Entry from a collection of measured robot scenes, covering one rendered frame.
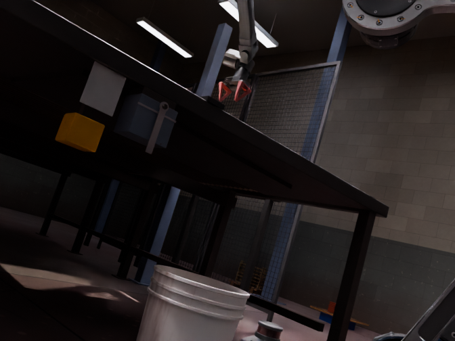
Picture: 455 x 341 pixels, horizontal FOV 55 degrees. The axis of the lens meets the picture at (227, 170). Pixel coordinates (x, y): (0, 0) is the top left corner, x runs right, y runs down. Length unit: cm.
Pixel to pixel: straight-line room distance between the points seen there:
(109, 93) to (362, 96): 648
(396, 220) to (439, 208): 58
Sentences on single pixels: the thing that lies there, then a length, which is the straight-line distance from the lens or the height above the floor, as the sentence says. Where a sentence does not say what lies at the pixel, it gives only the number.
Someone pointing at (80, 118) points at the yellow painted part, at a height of 69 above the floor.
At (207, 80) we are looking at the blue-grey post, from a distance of 395.
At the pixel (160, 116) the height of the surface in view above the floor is 79.
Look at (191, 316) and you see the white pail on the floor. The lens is 123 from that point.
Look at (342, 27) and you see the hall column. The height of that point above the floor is 396.
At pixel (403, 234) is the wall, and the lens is 650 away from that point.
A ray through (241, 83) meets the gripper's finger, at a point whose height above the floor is 111.
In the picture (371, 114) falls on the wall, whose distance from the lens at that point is 731.
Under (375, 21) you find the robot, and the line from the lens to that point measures 108.
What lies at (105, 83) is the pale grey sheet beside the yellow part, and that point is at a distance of 128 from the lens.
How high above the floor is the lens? 48
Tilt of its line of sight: 10 degrees up
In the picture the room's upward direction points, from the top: 17 degrees clockwise
